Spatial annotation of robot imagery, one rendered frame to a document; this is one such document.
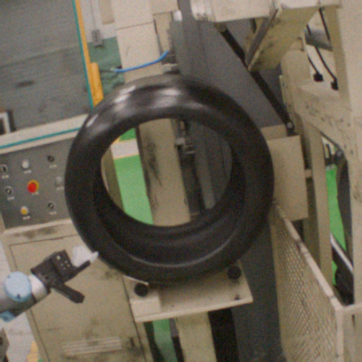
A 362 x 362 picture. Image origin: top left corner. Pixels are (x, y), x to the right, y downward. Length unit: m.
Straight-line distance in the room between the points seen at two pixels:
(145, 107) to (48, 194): 1.04
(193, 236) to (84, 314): 0.89
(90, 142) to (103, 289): 1.12
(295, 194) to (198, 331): 0.67
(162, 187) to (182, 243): 0.21
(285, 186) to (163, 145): 0.43
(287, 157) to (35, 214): 1.13
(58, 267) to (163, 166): 0.61
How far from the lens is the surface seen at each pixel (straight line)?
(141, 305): 1.77
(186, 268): 1.67
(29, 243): 2.52
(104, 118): 1.55
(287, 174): 1.98
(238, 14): 1.32
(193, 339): 2.28
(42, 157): 2.44
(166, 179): 2.00
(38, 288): 1.55
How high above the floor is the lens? 1.68
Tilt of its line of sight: 17 degrees down
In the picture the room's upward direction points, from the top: 11 degrees counter-clockwise
